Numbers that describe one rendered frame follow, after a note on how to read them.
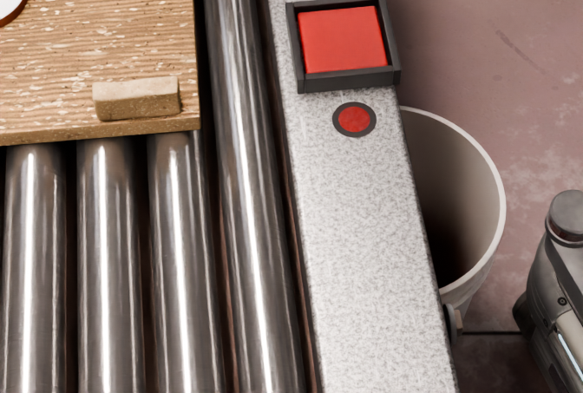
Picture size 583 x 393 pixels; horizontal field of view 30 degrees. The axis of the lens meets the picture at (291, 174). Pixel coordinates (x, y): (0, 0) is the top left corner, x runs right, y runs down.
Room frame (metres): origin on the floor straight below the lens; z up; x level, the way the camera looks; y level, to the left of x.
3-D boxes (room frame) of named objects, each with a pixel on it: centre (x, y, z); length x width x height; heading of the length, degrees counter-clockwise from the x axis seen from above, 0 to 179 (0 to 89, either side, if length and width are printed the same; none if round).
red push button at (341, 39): (0.53, -0.04, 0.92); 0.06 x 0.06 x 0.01; 6
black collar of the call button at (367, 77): (0.53, -0.04, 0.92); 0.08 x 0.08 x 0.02; 6
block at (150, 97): (0.46, 0.10, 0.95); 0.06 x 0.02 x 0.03; 95
